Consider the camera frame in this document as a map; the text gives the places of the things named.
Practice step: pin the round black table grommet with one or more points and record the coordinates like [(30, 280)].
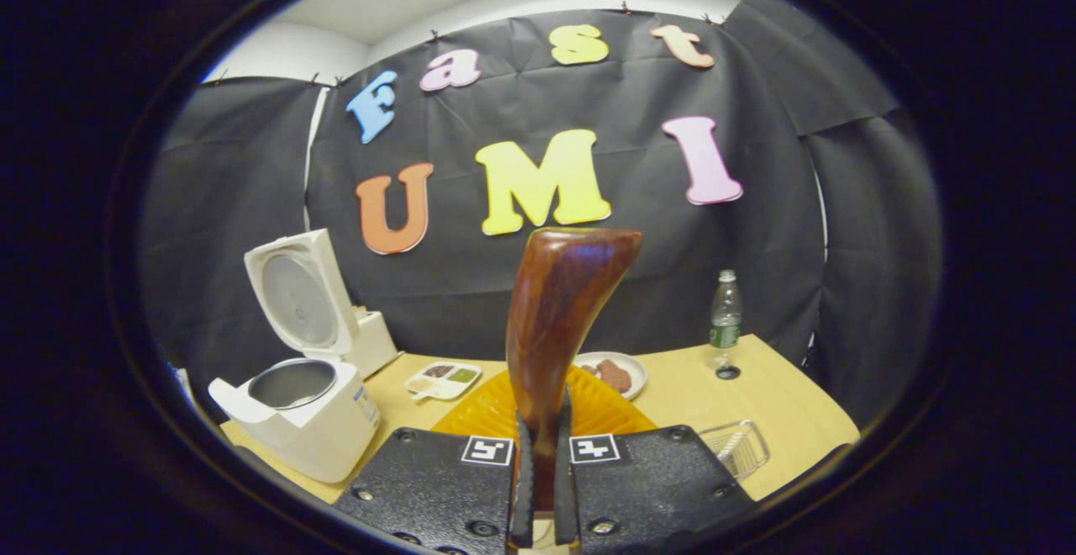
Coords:
[(728, 372)]

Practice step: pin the clear plastic water bottle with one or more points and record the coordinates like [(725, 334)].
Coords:
[(725, 319)]

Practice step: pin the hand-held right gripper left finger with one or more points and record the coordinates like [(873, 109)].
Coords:
[(523, 488)]

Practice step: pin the white toaster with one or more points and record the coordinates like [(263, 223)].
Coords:
[(376, 351)]

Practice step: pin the grey inner cooking pot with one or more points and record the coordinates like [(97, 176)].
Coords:
[(290, 385)]

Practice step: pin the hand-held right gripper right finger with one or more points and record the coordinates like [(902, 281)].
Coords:
[(565, 496)]

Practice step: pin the white rice cooker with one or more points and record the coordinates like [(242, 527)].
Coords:
[(311, 441)]

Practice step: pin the black backdrop cloth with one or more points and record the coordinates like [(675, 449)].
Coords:
[(471, 286)]

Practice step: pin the white round plate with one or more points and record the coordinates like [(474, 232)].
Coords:
[(637, 367)]

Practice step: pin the white divided grain dish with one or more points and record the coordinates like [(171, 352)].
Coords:
[(441, 378)]

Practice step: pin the brown wooden spoon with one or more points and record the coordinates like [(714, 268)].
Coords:
[(559, 311)]

